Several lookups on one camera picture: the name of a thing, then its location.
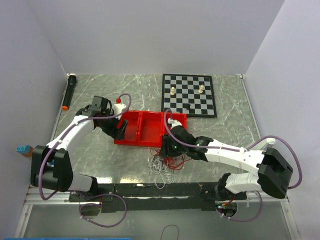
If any black grey chessboard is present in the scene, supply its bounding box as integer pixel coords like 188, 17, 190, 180
161, 73, 217, 118

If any red thin cable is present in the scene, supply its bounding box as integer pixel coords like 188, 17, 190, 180
149, 147, 192, 172

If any black marker orange cap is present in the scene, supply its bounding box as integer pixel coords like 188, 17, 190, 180
61, 75, 77, 111

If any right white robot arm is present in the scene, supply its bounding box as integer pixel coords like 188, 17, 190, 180
160, 125, 293, 200

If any blue brown toy block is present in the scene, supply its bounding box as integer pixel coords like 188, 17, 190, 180
16, 145, 33, 158

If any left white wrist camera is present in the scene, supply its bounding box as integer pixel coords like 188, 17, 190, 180
112, 98, 127, 120

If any aluminium frame rail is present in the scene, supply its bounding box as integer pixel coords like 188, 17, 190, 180
13, 187, 78, 238

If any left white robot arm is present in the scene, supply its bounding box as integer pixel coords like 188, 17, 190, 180
30, 96, 131, 201

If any thin dark floor cable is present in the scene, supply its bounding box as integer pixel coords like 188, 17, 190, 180
159, 224, 180, 240

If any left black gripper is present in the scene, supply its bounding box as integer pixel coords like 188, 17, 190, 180
98, 108, 128, 140

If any red three-compartment plastic tray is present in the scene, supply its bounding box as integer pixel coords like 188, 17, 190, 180
113, 109, 188, 148

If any white thin cable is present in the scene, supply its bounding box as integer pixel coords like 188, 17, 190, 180
146, 156, 173, 190

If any cream chess piece left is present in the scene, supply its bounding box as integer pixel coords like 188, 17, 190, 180
170, 87, 175, 96

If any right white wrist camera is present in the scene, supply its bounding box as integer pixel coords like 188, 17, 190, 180
167, 118, 183, 129

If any white grey wedge object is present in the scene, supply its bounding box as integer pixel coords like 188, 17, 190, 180
260, 137, 276, 149

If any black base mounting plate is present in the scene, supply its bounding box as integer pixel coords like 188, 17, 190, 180
68, 182, 248, 214

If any cream chess piece right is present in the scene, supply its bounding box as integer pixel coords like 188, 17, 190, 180
198, 84, 204, 94

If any cream chess piece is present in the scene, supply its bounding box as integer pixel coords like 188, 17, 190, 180
170, 87, 175, 96
198, 84, 204, 94

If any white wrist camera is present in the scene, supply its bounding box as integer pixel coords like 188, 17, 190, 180
112, 98, 127, 120
167, 118, 183, 129

